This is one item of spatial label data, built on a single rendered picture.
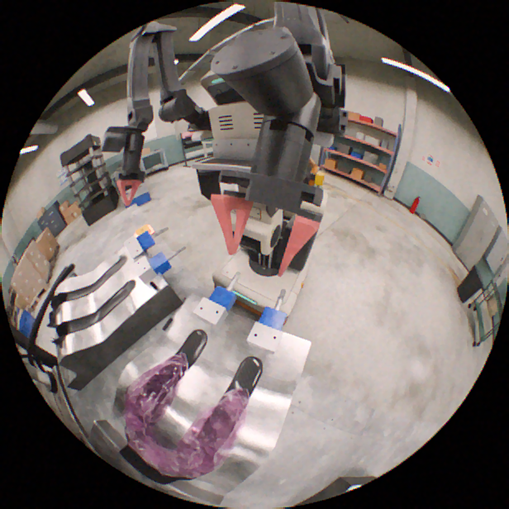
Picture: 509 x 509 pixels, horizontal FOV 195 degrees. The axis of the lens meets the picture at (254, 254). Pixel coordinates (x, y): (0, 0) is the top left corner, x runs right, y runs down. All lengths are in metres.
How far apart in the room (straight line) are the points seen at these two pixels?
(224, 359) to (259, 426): 0.13
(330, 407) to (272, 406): 0.15
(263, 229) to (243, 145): 0.29
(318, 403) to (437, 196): 5.37
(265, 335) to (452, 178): 5.53
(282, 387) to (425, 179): 5.30
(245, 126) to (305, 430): 0.73
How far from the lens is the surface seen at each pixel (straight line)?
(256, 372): 0.28
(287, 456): 0.40
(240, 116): 0.49
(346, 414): 0.41
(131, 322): 0.37
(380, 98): 5.59
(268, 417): 0.27
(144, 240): 0.45
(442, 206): 5.53
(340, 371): 1.30
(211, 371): 0.28
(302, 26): 0.25
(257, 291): 0.97
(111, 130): 0.49
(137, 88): 0.54
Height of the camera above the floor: 1.13
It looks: 47 degrees down
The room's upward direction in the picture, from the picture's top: straight up
